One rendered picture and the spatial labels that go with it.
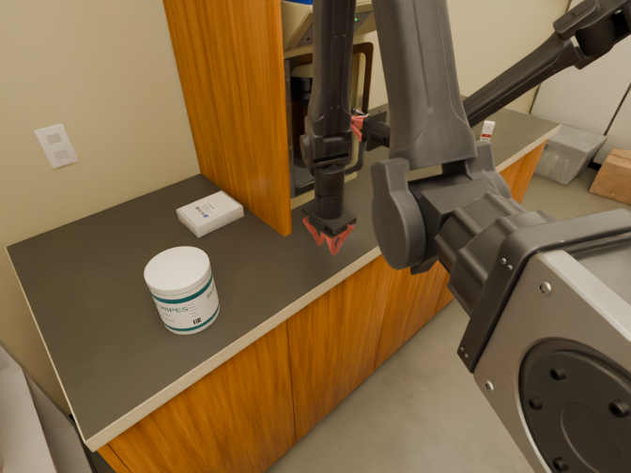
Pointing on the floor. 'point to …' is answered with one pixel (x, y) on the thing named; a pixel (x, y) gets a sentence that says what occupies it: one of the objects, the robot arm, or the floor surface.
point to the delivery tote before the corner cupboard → (568, 153)
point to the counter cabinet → (292, 371)
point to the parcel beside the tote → (614, 176)
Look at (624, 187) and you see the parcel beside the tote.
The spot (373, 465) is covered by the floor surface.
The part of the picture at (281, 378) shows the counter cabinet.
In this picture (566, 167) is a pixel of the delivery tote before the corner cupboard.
